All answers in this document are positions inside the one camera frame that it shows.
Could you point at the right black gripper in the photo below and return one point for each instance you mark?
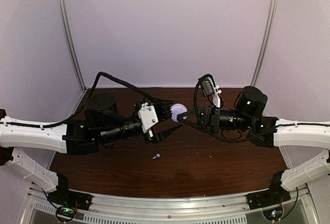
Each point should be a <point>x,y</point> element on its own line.
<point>210,117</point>

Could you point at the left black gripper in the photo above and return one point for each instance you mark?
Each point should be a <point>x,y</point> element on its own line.
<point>157,138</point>

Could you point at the lavender charging case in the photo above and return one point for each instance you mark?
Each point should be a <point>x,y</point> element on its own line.
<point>176,110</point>

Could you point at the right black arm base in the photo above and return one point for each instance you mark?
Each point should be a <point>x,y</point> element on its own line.
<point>274,195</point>

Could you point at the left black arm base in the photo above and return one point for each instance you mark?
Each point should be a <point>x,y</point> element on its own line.
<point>64,196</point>

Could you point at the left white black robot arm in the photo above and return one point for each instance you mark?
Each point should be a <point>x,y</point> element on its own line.
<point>102,126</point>

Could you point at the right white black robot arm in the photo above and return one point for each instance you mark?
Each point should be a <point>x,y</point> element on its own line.
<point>262,131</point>

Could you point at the right small circuit board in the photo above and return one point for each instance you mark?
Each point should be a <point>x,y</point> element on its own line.
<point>273,214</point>

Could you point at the small circuit board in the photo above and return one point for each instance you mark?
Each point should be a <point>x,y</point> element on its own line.
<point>64,213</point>
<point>273,214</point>

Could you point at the left small circuit board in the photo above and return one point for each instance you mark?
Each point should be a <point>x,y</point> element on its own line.
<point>64,213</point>

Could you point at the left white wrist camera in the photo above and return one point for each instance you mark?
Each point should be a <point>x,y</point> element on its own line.
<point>151,114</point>

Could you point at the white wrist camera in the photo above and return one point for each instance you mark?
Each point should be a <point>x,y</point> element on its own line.
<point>151,114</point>
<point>211,90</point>

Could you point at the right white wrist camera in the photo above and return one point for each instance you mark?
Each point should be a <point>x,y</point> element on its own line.
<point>211,90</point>

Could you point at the front aluminium rail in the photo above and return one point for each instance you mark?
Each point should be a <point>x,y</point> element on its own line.
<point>231,208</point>

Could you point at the right aluminium frame post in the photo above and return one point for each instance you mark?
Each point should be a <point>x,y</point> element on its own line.
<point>273,6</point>

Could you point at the aluminium frame post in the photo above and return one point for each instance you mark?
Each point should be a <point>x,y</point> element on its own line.
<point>70,44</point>
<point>273,6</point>

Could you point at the left aluminium frame post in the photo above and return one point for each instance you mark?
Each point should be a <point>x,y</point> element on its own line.
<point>70,44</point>

